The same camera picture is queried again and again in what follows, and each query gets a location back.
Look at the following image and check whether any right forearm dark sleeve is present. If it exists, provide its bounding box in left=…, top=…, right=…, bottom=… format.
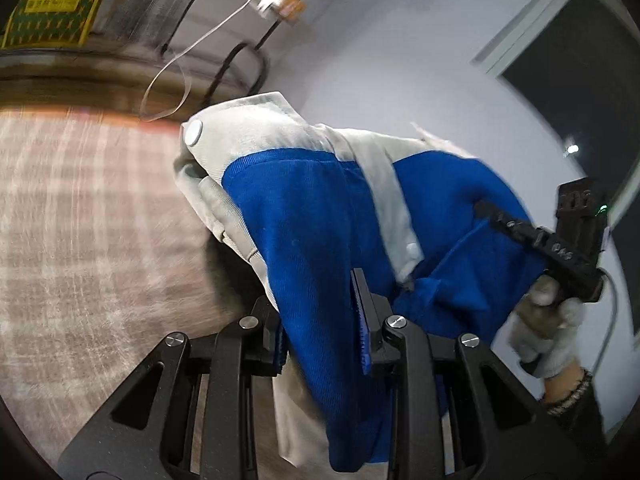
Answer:
left=540, top=361, right=610, bottom=479

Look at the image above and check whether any yellow green storage box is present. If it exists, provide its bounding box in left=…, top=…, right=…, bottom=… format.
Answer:
left=1, top=0, right=102, bottom=50

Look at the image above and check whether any black clothes rack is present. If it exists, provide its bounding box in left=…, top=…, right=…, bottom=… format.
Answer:
left=0, top=0, right=352, bottom=111

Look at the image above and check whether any white and blue jacket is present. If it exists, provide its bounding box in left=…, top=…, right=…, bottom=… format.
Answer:
left=174, top=92, right=544, bottom=472

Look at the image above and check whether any white clip desk lamp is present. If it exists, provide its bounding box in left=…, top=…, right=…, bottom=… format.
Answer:
left=138, top=0, right=305, bottom=122

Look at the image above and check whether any grey plaid hanging coat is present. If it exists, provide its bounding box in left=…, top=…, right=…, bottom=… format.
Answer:
left=103, top=0, right=195, bottom=52

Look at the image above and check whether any right gloved hand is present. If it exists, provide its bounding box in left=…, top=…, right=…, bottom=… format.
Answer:
left=509, top=275, right=585, bottom=379

